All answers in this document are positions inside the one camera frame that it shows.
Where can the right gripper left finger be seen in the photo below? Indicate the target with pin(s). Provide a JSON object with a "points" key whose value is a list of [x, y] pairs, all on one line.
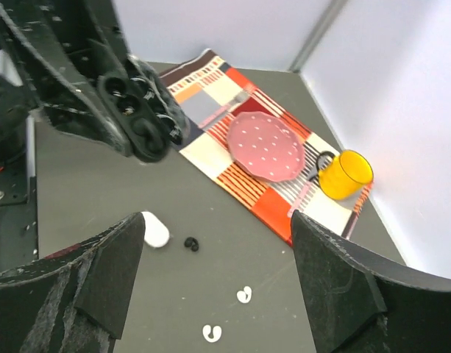
{"points": [[75, 300]]}

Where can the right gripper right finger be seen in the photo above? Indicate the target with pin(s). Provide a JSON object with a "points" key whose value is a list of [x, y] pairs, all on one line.
{"points": [[359, 301]]}

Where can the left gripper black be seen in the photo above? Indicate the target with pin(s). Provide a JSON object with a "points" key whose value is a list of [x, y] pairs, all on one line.
{"points": [[63, 55]]}

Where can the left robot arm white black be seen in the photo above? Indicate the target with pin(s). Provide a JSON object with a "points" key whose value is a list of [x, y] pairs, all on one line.
{"points": [[61, 51]]}

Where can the white earbud charging case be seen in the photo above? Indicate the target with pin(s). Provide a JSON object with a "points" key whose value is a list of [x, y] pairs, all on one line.
{"points": [[156, 234]]}

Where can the white earbud upper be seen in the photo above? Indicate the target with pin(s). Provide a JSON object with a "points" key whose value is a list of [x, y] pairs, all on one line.
{"points": [[244, 295]]}

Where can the white earbud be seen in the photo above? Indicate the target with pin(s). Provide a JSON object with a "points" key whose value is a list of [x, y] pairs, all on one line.
{"points": [[212, 334], [244, 295]]}

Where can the yellow mug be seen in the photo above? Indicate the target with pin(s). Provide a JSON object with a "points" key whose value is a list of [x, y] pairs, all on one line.
{"points": [[340, 176]]}

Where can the white earbud lower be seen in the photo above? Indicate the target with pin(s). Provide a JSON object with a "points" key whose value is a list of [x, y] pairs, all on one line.
{"points": [[212, 334]]}

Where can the patterned orange placemat cloth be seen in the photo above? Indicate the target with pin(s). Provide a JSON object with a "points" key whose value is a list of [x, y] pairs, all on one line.
{"points": [[212, 93]]}

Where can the pink dotted plate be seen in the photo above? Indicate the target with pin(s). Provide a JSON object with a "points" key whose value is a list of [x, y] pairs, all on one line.
{"points": [[265, 147]]}

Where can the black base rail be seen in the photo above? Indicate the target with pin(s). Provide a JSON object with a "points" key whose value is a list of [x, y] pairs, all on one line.
{"points": [[19, 206]]}

